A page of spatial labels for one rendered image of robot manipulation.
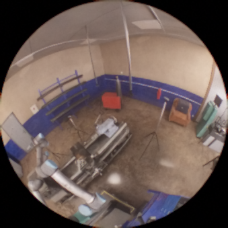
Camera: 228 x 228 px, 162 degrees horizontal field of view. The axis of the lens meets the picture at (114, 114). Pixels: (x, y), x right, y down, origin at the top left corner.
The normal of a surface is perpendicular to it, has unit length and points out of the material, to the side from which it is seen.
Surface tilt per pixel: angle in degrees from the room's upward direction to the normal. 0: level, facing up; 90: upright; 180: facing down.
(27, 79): 90
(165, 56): 90
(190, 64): 90
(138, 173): 0
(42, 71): 90
